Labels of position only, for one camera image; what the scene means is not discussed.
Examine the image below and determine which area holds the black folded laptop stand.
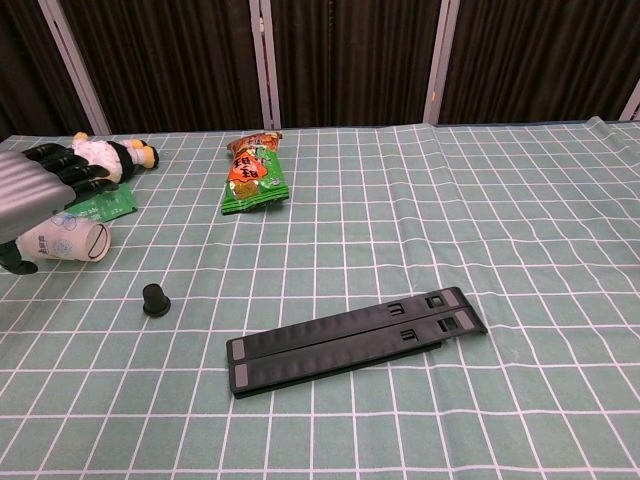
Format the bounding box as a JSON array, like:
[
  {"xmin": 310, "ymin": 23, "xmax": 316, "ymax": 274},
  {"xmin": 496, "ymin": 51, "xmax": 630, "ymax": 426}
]
[{"xmin": 225, "ymin": 286, "xmax": 489, "ymax": 400}]

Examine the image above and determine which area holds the black white plush doll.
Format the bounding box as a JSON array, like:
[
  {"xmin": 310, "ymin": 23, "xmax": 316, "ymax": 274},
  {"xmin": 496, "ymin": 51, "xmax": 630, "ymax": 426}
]
[{"xmin": 70, "ymin": 131, "xmax": 160, "ymax": 184}]

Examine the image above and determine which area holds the dark pleated curtain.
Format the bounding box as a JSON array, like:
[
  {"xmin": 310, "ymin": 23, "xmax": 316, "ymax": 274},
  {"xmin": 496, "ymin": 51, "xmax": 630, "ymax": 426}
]
[{"xmin": 0, "ymin": 0, "xmax": 640, "ymax": 142}]

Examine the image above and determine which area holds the white floral paper cup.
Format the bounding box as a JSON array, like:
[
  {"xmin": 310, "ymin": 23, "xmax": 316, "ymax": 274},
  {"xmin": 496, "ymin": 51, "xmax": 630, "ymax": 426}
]
[{"xmin": 15, "ymin": 210, "xmax": 112, "ymax": 263}]

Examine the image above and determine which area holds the small black rubber cap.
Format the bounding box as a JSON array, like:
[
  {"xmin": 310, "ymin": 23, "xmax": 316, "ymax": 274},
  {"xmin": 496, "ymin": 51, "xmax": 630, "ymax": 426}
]
[{"xmin": 141, "ymin": 283, "xmax": 172, "ymax": 318}]

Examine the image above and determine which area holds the white screen frame post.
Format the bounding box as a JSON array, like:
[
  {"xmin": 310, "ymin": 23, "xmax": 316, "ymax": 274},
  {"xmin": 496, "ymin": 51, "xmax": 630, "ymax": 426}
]
[
  {"xmin": 423, "ymin": 0, "xmax": 461, "ymax": 126},
  {"xmin": 248, "ymin": 0, "xmax": 283, "ymax": 130},
  {"xmin": 38, "ymin": 0, "xmax": 112, "ymax": 136},
  {"xmin": 619, "ymin": 77, "xmax": 640, "ymax": 122}
]

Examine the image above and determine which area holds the green sachet packet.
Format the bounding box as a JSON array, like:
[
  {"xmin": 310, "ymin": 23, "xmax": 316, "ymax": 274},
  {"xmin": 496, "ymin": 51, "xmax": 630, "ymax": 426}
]
[{"xmin": 62, "ymin": 183, "xmax": 139, "ymax": 222}]

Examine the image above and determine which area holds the green orange snack bag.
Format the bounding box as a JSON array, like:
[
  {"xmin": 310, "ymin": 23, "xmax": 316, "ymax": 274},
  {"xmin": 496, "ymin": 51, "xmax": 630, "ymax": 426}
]
[{"xmin": 220, "ymin": 131, "xmax": 291, "ymax": 217}]

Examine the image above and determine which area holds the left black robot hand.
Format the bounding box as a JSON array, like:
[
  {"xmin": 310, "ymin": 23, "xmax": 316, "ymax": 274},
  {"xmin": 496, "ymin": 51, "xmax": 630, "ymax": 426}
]
[{"xmin": 0, "ymin": 142, "xmax": 122, "ymax": 275}]

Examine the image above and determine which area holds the green checkered tablecloth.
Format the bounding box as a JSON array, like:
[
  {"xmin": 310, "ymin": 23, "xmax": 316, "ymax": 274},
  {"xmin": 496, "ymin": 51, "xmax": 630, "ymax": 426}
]
[{"xmin": 0, "ymin": 116, "xmax": 640, "ymax": 480}]

